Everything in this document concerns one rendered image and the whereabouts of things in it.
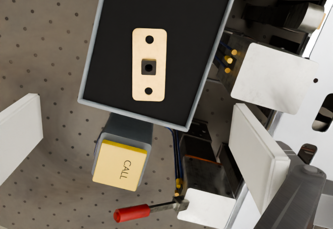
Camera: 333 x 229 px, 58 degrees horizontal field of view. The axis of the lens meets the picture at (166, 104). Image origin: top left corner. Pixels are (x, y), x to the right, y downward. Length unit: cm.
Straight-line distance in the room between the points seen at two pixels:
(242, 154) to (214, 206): 41
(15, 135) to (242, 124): 12
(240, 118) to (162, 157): 75
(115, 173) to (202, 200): 20
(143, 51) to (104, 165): 16
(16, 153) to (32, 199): 91
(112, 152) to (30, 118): 22
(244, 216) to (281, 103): 30
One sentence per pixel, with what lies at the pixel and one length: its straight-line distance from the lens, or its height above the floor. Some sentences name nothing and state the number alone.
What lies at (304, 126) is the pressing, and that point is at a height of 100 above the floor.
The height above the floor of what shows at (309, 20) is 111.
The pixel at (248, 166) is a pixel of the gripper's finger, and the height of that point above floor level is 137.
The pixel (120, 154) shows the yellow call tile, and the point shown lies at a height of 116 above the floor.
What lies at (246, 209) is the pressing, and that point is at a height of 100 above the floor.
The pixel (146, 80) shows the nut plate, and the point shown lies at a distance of 35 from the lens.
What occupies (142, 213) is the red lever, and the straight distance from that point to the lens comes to 50.
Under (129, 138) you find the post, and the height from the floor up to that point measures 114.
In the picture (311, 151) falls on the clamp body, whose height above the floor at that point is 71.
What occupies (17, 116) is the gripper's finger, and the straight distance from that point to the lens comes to 17.
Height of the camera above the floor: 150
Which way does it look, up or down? 71 degrees down
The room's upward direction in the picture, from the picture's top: 178 degrees clockwise
